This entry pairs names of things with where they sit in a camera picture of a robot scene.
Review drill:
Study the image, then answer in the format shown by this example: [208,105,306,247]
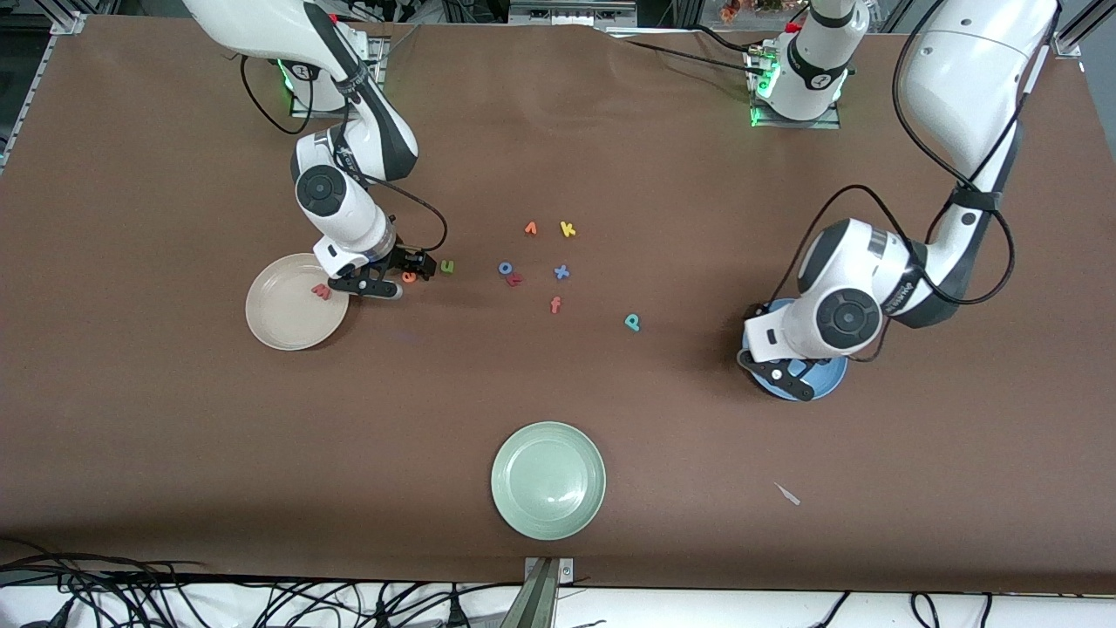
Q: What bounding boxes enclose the blue plate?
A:
[742,300,848,402]

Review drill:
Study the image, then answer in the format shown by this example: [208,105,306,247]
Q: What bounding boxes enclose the beige brown plate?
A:
[246,253,350,352]

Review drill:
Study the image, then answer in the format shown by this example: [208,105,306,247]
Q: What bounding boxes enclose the brown table cover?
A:
[0,16,1116,596]

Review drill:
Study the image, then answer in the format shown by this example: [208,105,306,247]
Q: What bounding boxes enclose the pale green plate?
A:
[491,422,607,542]

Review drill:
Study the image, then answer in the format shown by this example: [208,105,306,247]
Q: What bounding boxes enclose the grey equipment box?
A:
[509,0,638,26]

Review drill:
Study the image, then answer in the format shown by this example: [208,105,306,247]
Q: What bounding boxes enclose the orange dried flowers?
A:
[719,0,786,24]

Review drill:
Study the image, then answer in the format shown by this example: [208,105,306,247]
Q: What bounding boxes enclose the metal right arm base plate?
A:
[290,35,385,119]

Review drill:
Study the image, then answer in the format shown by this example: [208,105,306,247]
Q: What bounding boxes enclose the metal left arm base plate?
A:
[748,44,843,131]

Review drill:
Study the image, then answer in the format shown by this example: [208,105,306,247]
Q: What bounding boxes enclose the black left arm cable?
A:
[767,0,1017,364]

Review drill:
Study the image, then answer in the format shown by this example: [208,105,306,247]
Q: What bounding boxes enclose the black base power cable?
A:
[602,26,765,79]

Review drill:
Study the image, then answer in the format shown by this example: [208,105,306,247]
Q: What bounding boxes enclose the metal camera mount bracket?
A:
[500,556,576,628]

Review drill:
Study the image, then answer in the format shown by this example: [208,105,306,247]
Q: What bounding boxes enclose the aluminium frame profile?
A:
[0,12,88,172]
[1051,0,1116,60]

